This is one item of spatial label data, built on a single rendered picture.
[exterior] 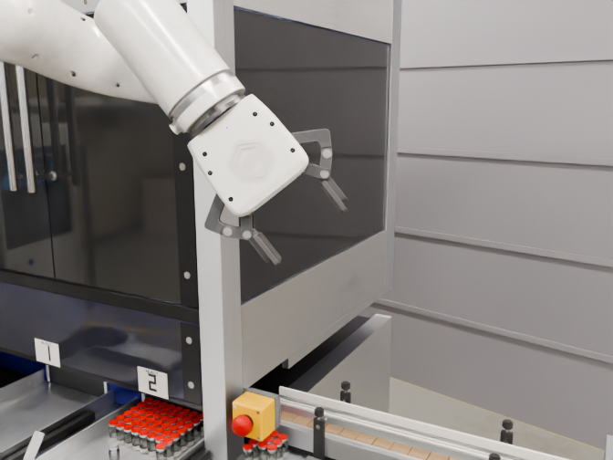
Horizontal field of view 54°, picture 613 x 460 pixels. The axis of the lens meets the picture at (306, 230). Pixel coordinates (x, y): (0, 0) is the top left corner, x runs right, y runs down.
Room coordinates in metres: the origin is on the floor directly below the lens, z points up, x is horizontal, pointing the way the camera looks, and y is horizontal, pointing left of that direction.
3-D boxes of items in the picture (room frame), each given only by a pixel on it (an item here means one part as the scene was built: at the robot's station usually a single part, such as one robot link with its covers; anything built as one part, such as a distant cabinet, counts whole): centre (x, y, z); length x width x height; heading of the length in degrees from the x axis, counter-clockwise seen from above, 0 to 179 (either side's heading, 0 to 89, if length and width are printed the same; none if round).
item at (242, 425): (1.08, 0.13, 1.00); 0.04 x 0.04 x 0.04; 62
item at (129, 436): (1.17, 0.36, 0.91); 0.18 x 0.02 x 0.05; 62
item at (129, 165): (1.26, 0.41, 1.51); 0.43 x 0.01 x 0.59; 62
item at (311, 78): (1.56, -0.06, 1.51); 0.85 x 0.01 x 0.59; 152
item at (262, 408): (1.12, 0.10, 1.00); 0.08 x 0.07 x 0.07; 152
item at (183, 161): (1.16, 0.24, 1.40); 0.05 x 0.01 x 0.80; 62
